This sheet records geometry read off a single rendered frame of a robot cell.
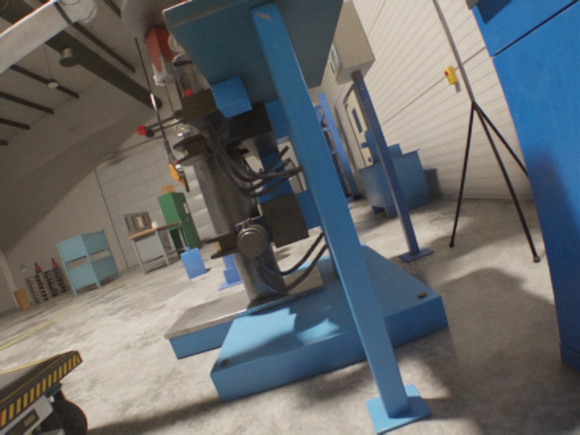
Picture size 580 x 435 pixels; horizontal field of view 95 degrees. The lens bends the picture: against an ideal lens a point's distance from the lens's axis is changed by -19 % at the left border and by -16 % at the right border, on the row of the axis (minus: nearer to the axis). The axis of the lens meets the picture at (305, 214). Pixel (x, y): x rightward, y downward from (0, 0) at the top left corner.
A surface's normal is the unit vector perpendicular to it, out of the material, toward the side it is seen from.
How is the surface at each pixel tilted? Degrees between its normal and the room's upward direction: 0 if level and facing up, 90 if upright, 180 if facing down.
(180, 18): 90
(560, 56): 90
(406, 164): 90
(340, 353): 90
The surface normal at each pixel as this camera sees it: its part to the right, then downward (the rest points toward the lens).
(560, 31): -0.95, 0.33
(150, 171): 0.04, 0.06
